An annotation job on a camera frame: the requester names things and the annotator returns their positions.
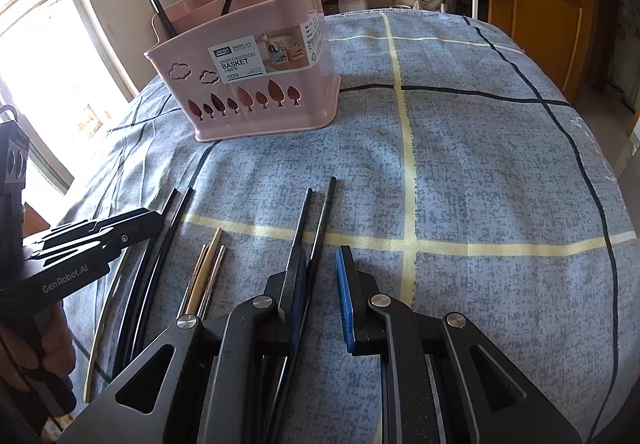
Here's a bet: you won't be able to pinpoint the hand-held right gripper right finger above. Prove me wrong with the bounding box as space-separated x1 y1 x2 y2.
336 245 583 444

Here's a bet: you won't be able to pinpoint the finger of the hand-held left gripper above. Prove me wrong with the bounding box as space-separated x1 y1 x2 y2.
30 208 167 265
43 220 104 243

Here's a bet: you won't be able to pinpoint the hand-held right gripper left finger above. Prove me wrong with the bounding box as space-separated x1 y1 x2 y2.
57 246 307 444

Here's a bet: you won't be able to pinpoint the black chopstick pair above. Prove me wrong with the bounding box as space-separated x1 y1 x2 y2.
265 177 337 444

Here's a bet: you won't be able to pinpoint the beige and metal chopsticks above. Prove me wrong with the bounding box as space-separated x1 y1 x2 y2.
190 227 222 319

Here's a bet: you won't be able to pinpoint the pink plastic chopstick basket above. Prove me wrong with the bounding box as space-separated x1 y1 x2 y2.
144 0 342 143

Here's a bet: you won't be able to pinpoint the person's left hand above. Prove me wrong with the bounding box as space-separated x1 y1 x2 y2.
0 303 77 391

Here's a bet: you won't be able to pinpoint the glass balcony door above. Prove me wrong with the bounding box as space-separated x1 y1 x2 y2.
0 0 141 195

